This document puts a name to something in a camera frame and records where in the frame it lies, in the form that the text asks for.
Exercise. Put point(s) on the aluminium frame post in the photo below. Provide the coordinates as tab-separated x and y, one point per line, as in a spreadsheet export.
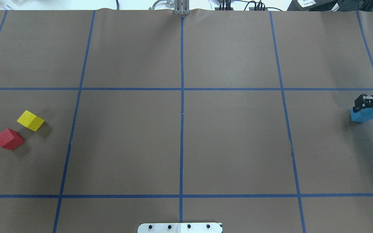
181	7

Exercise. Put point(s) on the red cube block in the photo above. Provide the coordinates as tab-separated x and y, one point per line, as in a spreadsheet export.
10	139

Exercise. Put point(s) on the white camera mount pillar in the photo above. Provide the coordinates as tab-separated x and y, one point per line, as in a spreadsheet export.
199	227

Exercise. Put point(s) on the blue cube block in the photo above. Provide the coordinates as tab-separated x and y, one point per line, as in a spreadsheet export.
362	116

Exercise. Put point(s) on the yellow cube block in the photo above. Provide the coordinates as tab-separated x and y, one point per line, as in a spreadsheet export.
30	121

